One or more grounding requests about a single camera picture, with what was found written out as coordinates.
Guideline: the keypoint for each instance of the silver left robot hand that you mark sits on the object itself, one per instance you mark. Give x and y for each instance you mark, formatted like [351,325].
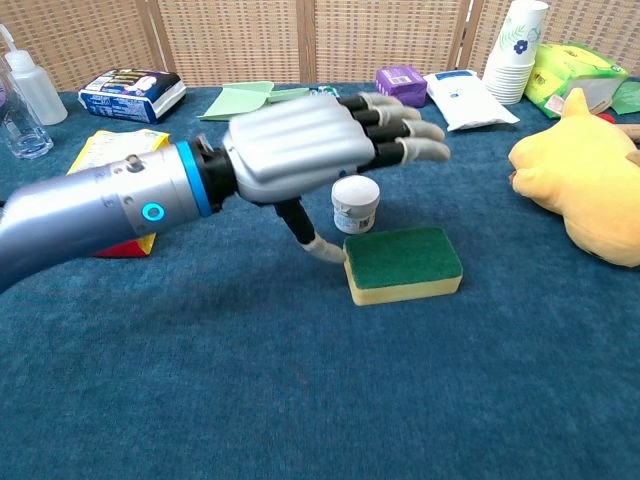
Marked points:
[300,145]

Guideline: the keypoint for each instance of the green and yellow sponge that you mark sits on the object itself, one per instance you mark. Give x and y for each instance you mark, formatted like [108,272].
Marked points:
[400,260]

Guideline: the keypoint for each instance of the small green black clip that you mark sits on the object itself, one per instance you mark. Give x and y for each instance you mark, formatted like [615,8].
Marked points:
[327,90]

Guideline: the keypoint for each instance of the mint green dustpan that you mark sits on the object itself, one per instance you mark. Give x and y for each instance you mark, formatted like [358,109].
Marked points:
[235,100]

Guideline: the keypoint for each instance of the small white jar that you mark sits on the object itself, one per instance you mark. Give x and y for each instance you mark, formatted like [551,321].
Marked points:
[356,205]

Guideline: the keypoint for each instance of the purple box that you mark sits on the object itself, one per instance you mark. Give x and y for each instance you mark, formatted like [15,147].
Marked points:
[400,85]

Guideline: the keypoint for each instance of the woven wooden folding screen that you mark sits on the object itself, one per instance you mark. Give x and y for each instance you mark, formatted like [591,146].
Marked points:
[235,40]

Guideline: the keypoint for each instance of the white wet wipes pack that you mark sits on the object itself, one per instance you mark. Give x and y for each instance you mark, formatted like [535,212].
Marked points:
[465,100]

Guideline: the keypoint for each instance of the dark blue pad package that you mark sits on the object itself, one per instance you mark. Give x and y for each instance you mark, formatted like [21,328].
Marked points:
[130,97]

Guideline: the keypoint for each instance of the yellow red snack bag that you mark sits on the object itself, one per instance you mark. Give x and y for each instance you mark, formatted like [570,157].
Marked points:
[115,145]

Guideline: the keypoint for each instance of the stack of paper cups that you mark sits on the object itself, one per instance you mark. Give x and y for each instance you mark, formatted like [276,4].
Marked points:
[515,55]

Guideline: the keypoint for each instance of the blue table cloth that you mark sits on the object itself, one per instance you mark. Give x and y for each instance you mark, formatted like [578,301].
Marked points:
[320,380]

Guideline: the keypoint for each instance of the white squeeze bottle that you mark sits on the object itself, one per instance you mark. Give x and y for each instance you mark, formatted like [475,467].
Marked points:
[37,95]

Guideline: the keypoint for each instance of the green tissue box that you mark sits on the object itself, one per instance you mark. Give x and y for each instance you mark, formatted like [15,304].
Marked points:
[565,70]

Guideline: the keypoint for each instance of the clear plastic water bottle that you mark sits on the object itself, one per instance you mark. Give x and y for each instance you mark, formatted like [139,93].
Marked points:
[22,130]

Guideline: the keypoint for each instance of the yellow plush toy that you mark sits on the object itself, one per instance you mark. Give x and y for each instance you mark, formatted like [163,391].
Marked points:
[585,175]

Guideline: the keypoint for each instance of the small red toy block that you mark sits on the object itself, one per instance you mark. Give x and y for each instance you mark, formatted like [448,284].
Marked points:
[607,118]

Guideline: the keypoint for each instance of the green sachet packet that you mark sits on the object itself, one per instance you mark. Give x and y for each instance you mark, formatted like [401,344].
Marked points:
[627,97]

